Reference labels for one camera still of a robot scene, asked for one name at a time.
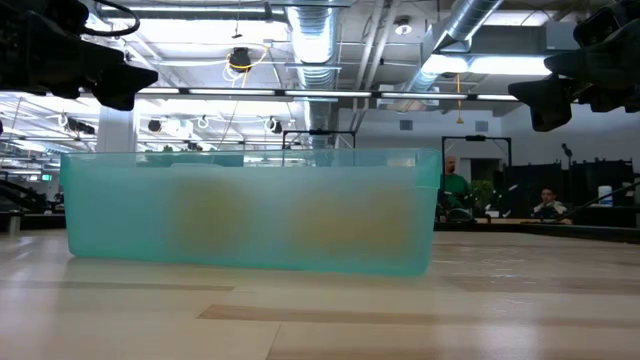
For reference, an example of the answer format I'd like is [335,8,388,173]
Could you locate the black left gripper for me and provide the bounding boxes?
[0,29,159,112]

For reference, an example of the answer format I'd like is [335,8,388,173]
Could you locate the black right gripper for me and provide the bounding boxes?
[508,27,640,132]

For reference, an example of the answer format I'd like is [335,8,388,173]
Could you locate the teal translucent plastic basket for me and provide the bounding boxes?
[59,147,443,278]

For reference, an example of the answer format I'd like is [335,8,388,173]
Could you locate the white building column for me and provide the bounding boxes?
[96,104,137,154]

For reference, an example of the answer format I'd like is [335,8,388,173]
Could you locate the black partition panels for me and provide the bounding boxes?
[502,158,636,209]

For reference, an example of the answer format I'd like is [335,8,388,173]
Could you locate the person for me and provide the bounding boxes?
[438,155,474,221]
[530,186,574,225]

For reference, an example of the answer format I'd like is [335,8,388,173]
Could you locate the green leafy office plant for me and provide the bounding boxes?
[469,179,496,217]

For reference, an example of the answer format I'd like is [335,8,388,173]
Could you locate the long linear ceiling light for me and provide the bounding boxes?
[134,87,521,105]

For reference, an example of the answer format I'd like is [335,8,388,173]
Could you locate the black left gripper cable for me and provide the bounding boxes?
[82,0,142,38]

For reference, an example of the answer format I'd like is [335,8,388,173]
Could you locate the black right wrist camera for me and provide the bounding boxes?
[573,0,640,49]

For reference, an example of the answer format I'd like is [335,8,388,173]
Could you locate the black rectangular stand frame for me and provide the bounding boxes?
[441,133,513,201]
[281,128,357,151]

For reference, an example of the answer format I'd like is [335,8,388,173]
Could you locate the yellow hanging cord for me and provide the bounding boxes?
[454,72,465,125]

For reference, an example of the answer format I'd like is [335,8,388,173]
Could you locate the silver ventilation duct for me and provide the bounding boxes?
[284,0,341,149]
[399,0,504,96]

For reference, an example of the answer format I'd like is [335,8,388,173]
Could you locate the black reel yellow cable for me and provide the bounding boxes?
[223,43,270,81]

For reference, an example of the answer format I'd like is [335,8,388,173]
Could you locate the black aluminium table frame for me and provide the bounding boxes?
[0,209,640,245]

